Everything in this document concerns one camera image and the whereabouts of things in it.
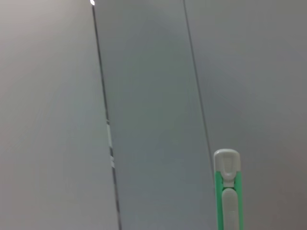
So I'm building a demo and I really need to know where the mint green utility knife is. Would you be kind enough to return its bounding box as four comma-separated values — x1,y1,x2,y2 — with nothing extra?
213,148,244,230

